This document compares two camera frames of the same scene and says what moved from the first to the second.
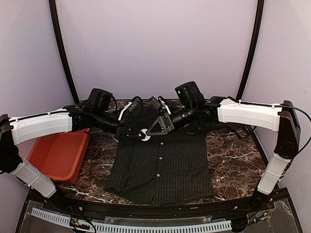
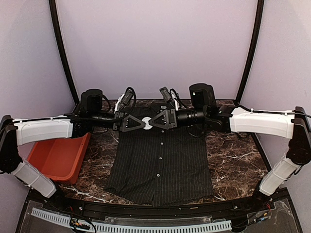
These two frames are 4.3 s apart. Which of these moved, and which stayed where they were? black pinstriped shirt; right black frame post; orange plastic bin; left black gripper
Moved: left black gripper
Stayed: right black frame post; black pinstriped shirt; orange plastic bin
